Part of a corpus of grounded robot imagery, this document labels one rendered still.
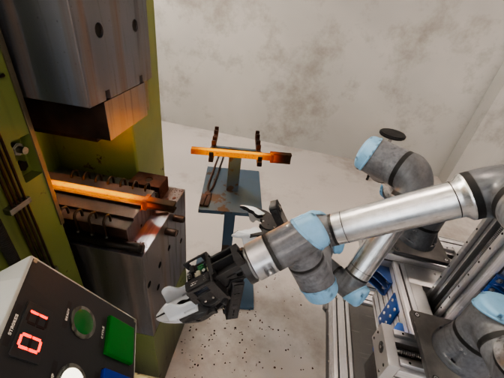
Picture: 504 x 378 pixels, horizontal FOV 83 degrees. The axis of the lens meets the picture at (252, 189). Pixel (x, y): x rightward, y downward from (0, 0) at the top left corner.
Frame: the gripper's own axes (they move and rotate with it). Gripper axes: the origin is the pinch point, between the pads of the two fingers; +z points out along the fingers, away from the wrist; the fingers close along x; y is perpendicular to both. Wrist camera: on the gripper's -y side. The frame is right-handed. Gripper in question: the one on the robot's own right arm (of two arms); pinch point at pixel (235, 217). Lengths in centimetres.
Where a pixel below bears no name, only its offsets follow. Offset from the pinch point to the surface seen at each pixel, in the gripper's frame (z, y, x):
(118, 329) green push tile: 15.7, -2.0, -42.7
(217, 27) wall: 81, -27, 293
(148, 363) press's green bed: 29, 76, -16
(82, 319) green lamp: 19, -9, -46
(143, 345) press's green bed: 30, 62, -16
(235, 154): 7.5, -3.1, 38.1
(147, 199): 29.4, -1.2, -0.6
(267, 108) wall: 9, 54, 288
